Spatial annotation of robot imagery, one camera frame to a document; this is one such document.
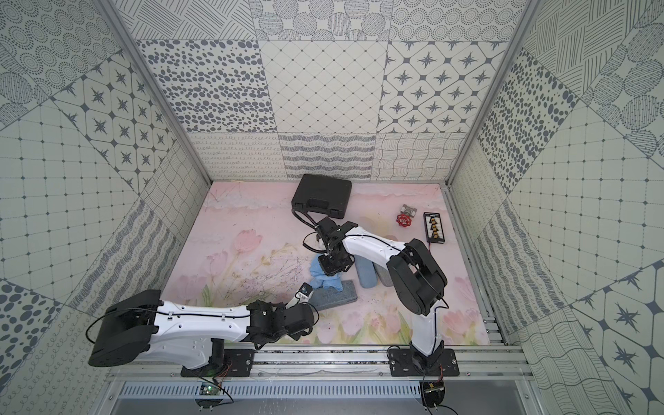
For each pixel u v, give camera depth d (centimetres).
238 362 74
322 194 113
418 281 49
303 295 73
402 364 73
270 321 59
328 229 74
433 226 104
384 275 89
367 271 90
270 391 70
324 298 84
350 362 76
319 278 84
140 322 47
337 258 78
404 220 104
